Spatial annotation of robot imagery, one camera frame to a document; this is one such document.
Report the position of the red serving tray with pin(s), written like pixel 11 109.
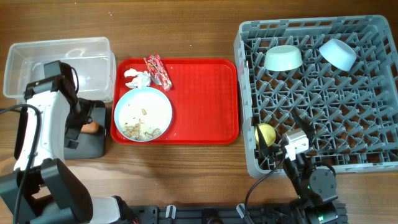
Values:
pixel 204 98

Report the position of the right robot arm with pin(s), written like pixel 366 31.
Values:
pixel 314 182

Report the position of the light blue bowl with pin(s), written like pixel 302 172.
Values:
pixel 338 54

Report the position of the white tissue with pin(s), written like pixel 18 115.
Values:
pixel 139 79

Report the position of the grey dishwasher rack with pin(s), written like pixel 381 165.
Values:
pixel 354 113

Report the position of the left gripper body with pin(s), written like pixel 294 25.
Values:
pixel 81 114

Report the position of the orange carrot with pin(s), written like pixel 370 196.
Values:
pixel 90 128

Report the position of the black tray bin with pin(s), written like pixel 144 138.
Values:
pixel 80 145

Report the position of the yellow cup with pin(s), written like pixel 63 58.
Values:
pixel 268 133

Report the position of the green bowl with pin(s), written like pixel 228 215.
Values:
pixel 283 58

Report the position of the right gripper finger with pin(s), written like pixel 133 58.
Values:
pixel 261 130
pixel 305 126

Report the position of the clear plastic bin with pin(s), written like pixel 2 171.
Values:
pixel 91 57

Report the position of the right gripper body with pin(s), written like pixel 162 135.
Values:
pixel 275 153

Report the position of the red snack wrapper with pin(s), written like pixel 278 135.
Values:
pixel 158 72

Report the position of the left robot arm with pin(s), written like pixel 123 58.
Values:
pixel 41 188

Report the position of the light blue plate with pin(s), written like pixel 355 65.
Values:
pixel 143 114

